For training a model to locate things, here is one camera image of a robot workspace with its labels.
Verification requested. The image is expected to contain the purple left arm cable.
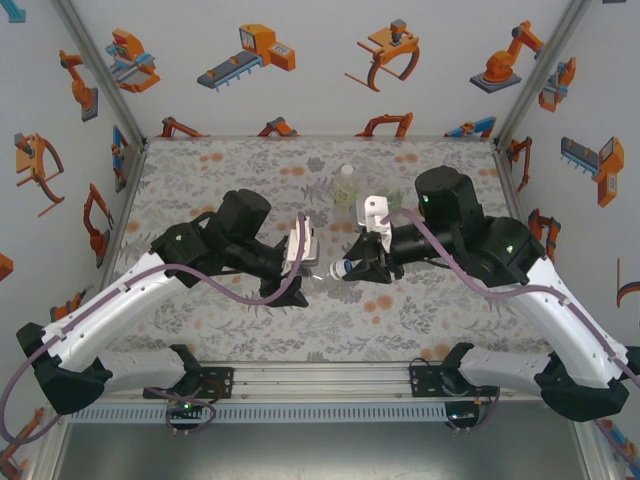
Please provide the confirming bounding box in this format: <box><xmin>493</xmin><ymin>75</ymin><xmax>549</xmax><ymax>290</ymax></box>
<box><xmin>0</xmin><ymin>213</ymin><xmax>307</xmax><ymax>446</ymax></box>

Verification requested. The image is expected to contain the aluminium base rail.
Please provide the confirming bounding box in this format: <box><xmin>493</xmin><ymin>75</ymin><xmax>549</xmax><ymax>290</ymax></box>
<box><xmin>99</xmin><ymin>362</ymin><xmax>546</xmax><ymax>404</ymax></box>

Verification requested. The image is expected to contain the floral patterned table cloth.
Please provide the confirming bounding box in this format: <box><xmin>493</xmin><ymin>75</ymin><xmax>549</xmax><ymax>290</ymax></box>
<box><xmin>84</xmin><ymin>138</ymin><xmax>557</xmax><ymax>363</ymax></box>

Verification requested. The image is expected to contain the aluminium table side rail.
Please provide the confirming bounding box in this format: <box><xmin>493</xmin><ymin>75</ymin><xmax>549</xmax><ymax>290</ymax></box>
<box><xmin>94</xmin><ymin>139</ymin><xmax>149</xmax><ymax>301</ymax></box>
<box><xmin>492</xmin><ymin>139</ymin><xmax>531</xmax><ymax>236</ymax></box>

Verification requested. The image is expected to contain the slotted grey cable duct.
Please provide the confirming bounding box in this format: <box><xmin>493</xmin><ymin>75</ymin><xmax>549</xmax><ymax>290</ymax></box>
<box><xmin>74</xmin><ymin>403</ymin><xmax>448</xmax><ymax>424</ymax></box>

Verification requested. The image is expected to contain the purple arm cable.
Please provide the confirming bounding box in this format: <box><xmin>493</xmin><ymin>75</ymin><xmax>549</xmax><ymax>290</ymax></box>
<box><xmin>0</xmin><ymin>213</ymin><xmax>307</xmax><ymax>446</ymax></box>
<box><xmin>382</xmin><ymin>208</ymin><xmax>640</xmax><ymax>451</ymax></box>

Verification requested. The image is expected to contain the aluminium table back rail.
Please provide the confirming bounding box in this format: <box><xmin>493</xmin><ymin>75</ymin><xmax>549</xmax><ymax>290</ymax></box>
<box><xmin>143</xmin><ymin>132</ymin><xmax>497</xmax><ymax>143</ymax></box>

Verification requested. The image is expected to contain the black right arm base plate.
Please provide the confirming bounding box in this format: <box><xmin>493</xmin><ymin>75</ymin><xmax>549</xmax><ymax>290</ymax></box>
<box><xmin>408</xmin><ymin>366</ymin><xmax>481</xmax><ymax>400</ymax></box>

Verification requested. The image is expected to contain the aluminium corner post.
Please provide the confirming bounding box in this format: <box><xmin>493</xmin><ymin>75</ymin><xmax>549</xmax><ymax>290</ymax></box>
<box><xmin>493</xmin><ymin>0</ymin><xmax>594</xmax><ymax>149</ymax></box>
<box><xmin>49</xmin><ymin>0</ymin><xmax>149</xmax><ymax>151</ymax></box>

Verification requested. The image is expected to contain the beige label plastic bottle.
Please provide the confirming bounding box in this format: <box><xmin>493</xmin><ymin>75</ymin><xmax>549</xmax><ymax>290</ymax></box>
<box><xmin>332</xmin><ymin>164</ymin><xmax>361</xmax><ymax>214</ymax></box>

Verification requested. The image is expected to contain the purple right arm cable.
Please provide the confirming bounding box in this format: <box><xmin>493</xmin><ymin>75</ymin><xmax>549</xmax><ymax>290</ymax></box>
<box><xmin>382</xmin><ymin>208</ymin><xmax>640</xmax><ymax>451</ymax></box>

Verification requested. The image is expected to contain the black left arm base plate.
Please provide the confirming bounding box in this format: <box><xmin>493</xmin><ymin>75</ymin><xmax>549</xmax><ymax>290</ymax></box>
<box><xmin>143</xmin><ymin>367</ymin><xmax>235</xmax><ymax>400</ymax></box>

